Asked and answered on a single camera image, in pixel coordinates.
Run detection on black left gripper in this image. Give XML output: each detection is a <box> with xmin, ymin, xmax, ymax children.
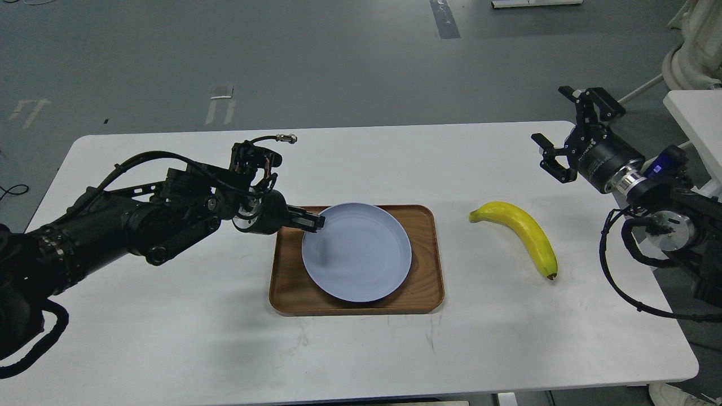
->
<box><xmin>232</xmin><ymin>191</ymin><xmax>325</xmax><ymax>235</ymax></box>

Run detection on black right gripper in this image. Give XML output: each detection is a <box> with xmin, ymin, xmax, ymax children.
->
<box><xmin>531</xmin><ymin>86</ymin><xmax>643</xmax><ymax>195</ymax></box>

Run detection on light blue round plate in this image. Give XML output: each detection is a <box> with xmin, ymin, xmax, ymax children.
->
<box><xmin>301</xmin><ymin>202</ymin><xmax>412</xmax><ymax>303</ymax></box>

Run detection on yellow banana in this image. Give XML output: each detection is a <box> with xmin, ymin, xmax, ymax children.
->
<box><xmin>468</xmin><ymin>201</ymin><xmax>558</xmax><ymax>281</ymax></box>

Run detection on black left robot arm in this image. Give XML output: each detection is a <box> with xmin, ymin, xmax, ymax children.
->
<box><xmin>1</xmin><ymin>139</ymin><xmax>325</xmax><ymax>379</ymax></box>

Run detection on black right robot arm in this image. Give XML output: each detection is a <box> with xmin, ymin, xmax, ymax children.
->
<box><xmin>531</xmin><ymin>86</ymin><xmax>720</xmax><ymax>323</ymax></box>

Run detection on brown wooden tray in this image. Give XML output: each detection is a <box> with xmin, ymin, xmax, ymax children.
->
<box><xmin>268</xmin><ymin>205</ymin><xmax>444</xmax><ymax>316</ymax></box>

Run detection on white side table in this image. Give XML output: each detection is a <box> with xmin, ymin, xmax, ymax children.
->
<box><xmin>663</xmin><ymin>89</ymin><xmax>721</xmax><ymax>178</ymax></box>

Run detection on white machine base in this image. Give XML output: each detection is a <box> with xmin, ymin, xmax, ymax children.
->
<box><xmin>661</xmin><ymin>1</ymin><xmax>721</xmax><ymax>90</ymax></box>

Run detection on white board on floor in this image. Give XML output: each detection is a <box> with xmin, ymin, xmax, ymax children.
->
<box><xmin>491</xmin><ymin>0</ymin><xmax>584</xmax><ymax>10</ymax></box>

